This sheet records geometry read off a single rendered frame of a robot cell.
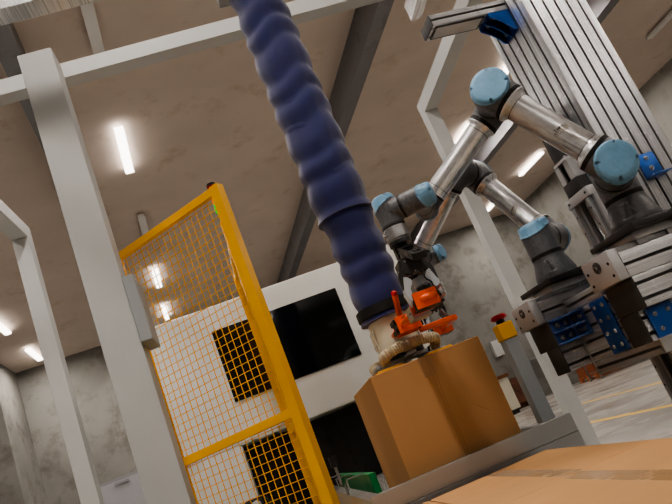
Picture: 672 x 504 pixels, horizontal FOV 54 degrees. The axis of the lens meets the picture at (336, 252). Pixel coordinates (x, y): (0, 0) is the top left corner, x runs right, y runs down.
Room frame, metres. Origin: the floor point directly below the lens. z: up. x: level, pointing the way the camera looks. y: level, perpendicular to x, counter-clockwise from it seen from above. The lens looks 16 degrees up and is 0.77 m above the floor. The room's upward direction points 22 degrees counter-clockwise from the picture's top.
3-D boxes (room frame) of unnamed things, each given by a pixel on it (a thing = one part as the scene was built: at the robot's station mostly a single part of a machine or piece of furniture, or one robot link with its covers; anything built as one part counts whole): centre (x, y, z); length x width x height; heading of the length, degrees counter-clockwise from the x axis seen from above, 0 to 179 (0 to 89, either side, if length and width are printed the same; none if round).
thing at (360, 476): (3.66, 0.40, 0.60); 1.60 x 0.11 x 0.09; 11
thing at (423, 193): (1.97, -0.30, 1.37); 0.11 x 0.11 x 0.08; 75
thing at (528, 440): (2.21, -0.16, 0.58); 0.70 x 0.03 x 0.06; 101
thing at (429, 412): (2.55, -0.09, 0.75); 0.60 x 0.40 x 0.40; 10
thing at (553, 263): (2.42, -0.71, 1.09); 0.15 x 0.15 x 0.10
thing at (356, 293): (2.55, -0.09, 1.68); 0.22 x 0.22 x 1.04
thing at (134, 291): (2.77, 0.88, 1.62); 0.20 x 0.05 x 0.30; 11
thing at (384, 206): (1.98, -0.20, 1.38); 0.09 x 0.08 x 0.11; 75
